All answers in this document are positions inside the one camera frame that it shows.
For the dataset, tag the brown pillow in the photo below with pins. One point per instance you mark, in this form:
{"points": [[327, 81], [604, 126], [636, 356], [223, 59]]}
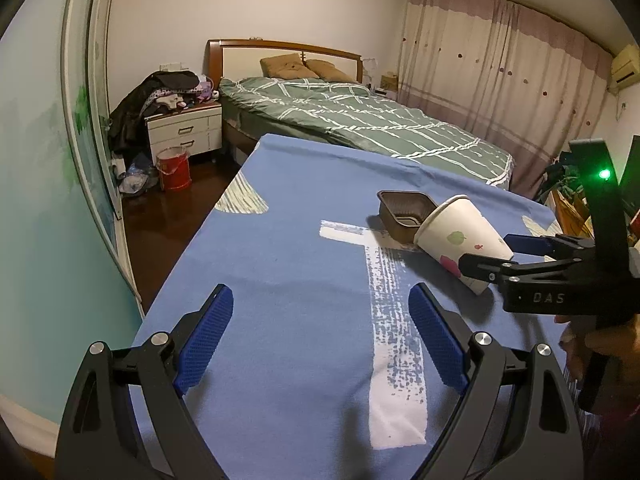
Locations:
{"points": [[328, 71], [287, 67]]}

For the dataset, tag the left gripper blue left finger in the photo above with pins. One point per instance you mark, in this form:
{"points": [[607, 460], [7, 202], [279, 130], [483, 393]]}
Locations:
{"points": [[197, 336]]}

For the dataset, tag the wooden desk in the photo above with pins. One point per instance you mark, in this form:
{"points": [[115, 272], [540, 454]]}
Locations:
{"points": [[575, 219]]}

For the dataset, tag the brown left pillow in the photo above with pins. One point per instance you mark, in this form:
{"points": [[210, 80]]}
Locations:
{"points": [[287, 67]]}

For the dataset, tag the pink white striped curtain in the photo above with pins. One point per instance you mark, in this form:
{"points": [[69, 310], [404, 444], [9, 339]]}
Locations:
{"points": [[506, 73]]}

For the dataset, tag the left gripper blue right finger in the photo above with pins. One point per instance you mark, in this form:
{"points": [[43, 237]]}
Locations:
{"points": [[440, 340]]}

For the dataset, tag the clothes pile on desk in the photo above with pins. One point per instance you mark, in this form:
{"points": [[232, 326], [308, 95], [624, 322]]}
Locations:
{"points": [[562, 176]]}

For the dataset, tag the blue patterned tablecloth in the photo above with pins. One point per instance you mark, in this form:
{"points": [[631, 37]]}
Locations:
{"points": [[320, 373]]}

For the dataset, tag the dark clothes pile on nightstand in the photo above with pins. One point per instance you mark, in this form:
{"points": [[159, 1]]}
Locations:
{"points": [[126, 135]]}

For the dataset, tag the wall air conditioner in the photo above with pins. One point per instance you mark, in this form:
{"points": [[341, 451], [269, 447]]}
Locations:
{"points": [[625, 69]]}

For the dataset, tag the brown right pillow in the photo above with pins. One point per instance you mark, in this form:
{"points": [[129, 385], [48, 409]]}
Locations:
{"points": [[328, 71]]}

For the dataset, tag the bed with green plaid duvet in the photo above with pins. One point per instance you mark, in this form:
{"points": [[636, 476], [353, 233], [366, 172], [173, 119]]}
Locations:
{"points": [[349, 115]]}

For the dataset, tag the white bedside nightstand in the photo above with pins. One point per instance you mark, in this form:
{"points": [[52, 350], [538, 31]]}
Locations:
{"points": [[197, 130]]}

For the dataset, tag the red bucket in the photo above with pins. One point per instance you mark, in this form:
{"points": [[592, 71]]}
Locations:
{"points": [[173, 166]]}

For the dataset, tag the sliding glass wardrobe door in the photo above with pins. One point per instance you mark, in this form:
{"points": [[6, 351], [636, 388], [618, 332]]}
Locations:
{"points": [[60, 286]]}

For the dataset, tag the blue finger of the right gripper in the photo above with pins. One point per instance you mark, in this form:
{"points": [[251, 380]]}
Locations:
{"points": [[529, 244], [486, 269]]}

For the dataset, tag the black television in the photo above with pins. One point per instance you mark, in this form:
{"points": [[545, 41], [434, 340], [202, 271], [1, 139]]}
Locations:
{"points": [[630, 182]]}

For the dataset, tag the white paper cup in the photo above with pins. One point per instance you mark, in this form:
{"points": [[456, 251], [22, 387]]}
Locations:
{"points": [[457, 227]]}

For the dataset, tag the person right hand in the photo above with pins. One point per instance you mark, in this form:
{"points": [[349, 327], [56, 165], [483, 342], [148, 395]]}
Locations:
{"points": [[604, 363]]}

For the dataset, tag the brown foil tray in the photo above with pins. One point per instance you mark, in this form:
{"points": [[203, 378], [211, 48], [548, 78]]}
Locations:
{"points": [[403, 212]]}

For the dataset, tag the wooden headboard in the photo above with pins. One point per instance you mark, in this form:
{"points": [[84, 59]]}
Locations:
{"points": [[236, 59]]}

